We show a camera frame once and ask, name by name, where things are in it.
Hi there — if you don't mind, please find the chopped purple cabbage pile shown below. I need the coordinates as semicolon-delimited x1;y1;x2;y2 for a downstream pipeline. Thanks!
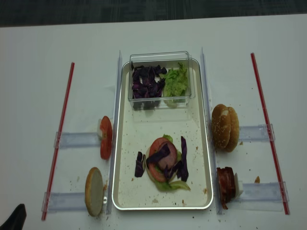
131;63;167;110

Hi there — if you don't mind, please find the long purple cabbage strip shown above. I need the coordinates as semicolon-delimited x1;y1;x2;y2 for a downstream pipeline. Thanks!
177;136;189;182

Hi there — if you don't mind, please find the bottom bun half upright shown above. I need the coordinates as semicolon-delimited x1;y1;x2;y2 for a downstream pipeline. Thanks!
85;167;104;217

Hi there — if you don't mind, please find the sesame bun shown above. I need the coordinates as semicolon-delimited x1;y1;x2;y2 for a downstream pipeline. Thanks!
211;104;231;150
225;107;239;152

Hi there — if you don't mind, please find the clear holder lower left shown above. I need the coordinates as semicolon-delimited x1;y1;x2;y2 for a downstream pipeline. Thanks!
42;192;87;212

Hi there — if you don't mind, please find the white block behind bacon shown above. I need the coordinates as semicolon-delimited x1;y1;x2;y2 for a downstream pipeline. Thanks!
234;173;244;199

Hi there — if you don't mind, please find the clear rail right of tray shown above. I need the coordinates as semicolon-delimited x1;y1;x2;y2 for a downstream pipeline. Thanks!
200;47;223;215

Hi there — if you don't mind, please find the tomato slices stack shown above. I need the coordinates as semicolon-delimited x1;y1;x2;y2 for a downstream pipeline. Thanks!
100;116;113;160

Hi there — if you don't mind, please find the clear holder lower right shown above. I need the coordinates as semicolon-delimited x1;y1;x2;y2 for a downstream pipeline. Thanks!
238;182;289;202

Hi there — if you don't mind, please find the purple cabbage on ham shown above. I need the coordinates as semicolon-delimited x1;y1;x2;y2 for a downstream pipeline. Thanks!
146;142;170;166

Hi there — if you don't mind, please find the bottom bun on tray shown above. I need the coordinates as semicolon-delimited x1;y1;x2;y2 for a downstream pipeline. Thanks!
144;147;177;184

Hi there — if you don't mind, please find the left red strip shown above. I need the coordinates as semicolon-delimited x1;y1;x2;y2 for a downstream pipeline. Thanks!
41;62;75;221

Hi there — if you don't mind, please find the clear plastic container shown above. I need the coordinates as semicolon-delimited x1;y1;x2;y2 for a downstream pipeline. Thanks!
128;51;195;110

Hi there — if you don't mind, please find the black object bottom left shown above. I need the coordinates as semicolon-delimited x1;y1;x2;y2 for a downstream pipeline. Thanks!
0;204;27;230

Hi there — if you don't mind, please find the clear holder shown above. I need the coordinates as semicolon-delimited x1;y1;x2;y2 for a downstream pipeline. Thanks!
239;124;275;142
54;132;101;149
238;182;289;202
42;192;87;212

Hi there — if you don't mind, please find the chopped green lettuce pile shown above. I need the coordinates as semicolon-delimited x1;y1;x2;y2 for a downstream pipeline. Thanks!
159;62;188;97

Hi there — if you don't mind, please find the green lettuce leaf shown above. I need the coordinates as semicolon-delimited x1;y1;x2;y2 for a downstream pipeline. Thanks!
152;178;191;192

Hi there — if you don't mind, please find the white metal tray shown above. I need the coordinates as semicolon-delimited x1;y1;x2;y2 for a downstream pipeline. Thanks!
112;59;213;210

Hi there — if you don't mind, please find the purple cabbage piece left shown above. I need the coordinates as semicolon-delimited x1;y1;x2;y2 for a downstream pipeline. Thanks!
134;151;146;177

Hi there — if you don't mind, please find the clear holder upper left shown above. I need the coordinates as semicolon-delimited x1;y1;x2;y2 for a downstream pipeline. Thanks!
54;132;101;149

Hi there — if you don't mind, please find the clear holder upper right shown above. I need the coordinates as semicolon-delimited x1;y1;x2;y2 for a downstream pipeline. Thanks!
239;124;275;142

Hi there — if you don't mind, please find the bacon meat slices stack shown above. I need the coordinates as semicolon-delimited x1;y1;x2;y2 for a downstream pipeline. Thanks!
217;167;236;210

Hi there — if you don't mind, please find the red strip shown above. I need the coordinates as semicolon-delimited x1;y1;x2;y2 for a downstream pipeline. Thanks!
41;62;75;221
250;53;290;215

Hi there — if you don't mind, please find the right red strip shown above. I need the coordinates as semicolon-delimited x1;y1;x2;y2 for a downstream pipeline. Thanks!
250;53;290;215

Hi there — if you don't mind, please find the pink ham slice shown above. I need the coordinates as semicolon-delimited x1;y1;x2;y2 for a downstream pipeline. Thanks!
157;141;177;170

